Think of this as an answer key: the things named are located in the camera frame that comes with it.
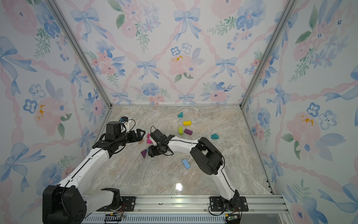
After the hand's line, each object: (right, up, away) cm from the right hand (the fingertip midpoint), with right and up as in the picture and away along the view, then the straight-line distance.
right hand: (152, 153), depth 92 cm
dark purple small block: (+24, +13, +12) cm, 30 cm away
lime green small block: (+18, +14, +12) cm, 26 cm away
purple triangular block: (-6, 0, 0) cm, 6 cm away
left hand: (-6, +15, -8) cm, 17 cm away
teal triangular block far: (+19, +25, +22) cm, 38 cm away
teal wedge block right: (+43, +9, +9) cm, 45 cm away
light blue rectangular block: (+22, -6, -3) cm, 23 cm away
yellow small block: (+23, +19, +15) cm, 34 cm away
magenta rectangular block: (-2, +12, -4) cm, 13 cm away
